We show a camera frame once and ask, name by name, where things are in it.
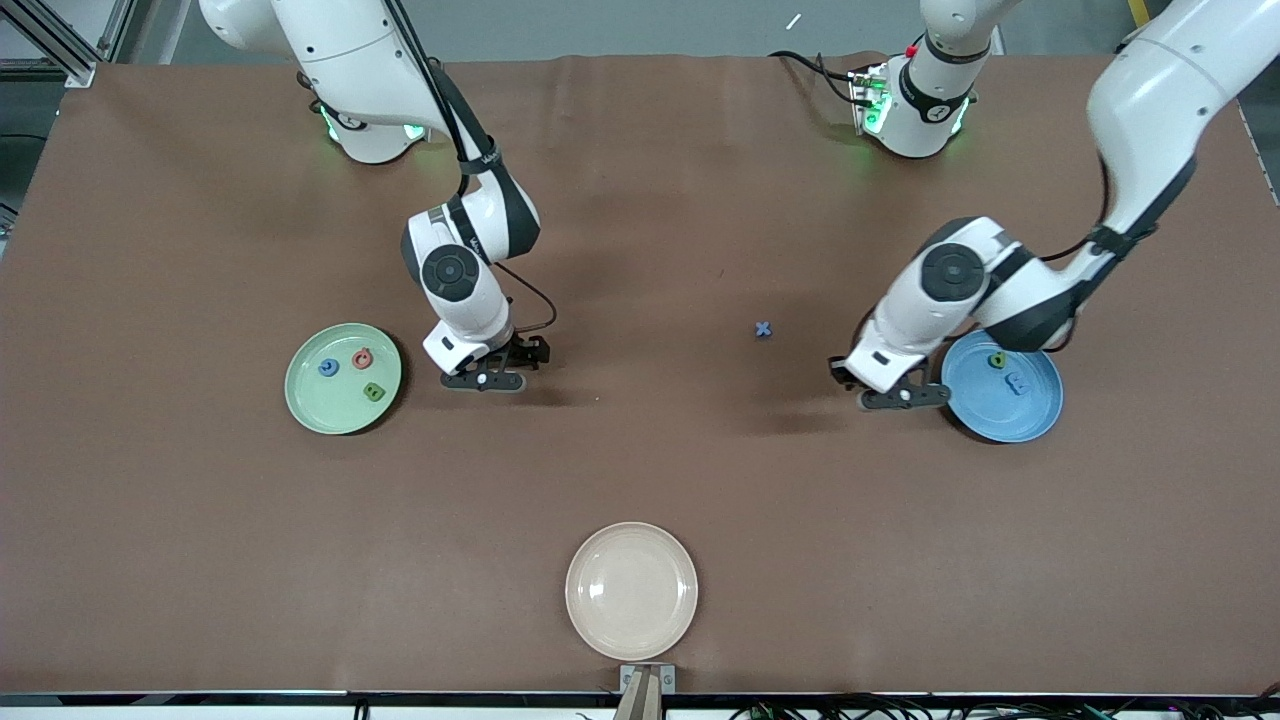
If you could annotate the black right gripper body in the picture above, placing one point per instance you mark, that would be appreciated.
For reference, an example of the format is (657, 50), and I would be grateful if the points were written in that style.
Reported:
(524, 352)

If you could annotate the green foam letter B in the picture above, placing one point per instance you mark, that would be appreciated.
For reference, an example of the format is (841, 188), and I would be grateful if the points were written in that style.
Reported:
(374, 392)

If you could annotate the red foam letter Q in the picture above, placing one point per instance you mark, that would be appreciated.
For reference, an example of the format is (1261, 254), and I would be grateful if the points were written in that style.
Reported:
(357, 358)

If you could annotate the light blue foam letter m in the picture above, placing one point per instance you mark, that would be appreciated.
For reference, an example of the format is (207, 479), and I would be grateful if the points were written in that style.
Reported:
(1018, 384)

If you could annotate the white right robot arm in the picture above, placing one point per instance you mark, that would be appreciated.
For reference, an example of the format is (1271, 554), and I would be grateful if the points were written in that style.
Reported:
(480, 310)

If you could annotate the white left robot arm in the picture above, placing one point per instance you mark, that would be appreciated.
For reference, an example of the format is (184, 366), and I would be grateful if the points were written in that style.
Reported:
(1150, 90)

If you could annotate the brown table cover mat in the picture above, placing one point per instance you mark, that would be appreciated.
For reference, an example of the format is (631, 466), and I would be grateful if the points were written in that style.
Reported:
(640, 450)

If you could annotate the blue plate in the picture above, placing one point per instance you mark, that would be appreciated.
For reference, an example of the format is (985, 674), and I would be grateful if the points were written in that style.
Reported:
(1005, 415)

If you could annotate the pale green plate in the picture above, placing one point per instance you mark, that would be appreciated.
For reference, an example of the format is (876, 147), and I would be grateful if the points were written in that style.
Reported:
(335, 405)

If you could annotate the beige plate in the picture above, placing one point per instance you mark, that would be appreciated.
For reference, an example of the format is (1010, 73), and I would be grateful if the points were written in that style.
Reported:
(631, 592)

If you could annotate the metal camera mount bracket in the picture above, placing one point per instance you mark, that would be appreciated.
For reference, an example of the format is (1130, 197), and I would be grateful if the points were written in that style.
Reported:
(647, 695)

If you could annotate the aluminium frame post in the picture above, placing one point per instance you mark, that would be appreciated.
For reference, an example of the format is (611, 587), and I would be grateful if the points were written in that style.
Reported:
(80, 72)

